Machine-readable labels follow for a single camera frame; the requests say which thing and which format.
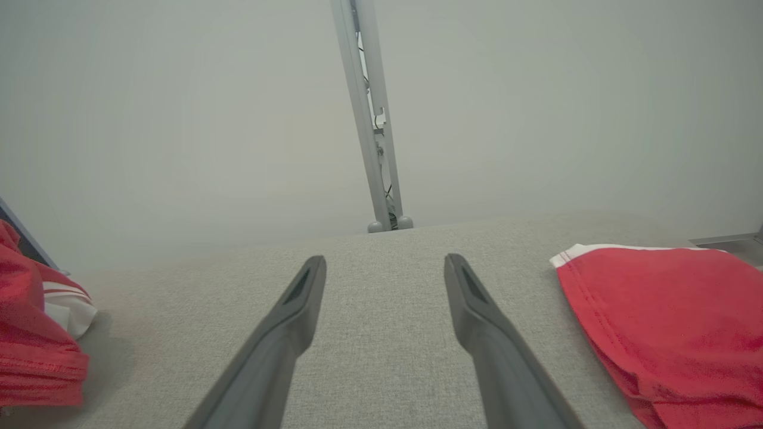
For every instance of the grey metal frame rail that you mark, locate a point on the grey metal frame rail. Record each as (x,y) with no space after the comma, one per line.
(733,241)

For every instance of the red jersey with striped trim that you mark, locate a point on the red jersey with striped trim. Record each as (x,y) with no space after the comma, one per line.
(36,357)

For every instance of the red shorts with white trim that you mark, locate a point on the red shorts with white trim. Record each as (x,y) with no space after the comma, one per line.
(667,328)

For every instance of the slanted grey frame bar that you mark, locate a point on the slanted grey frame bar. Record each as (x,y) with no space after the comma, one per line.
(36,247)

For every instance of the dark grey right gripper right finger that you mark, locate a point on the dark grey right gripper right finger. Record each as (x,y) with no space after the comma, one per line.
(506,375)

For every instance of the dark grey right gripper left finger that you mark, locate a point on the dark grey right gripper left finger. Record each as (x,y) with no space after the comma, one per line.
(268,369)

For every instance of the grey fabric padded surface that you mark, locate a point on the grey fabric padded surface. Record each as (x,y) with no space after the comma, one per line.
(381,357)

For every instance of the grey double-bar frame post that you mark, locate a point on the grey double-bar frame post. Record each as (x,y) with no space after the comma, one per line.
(360,119)

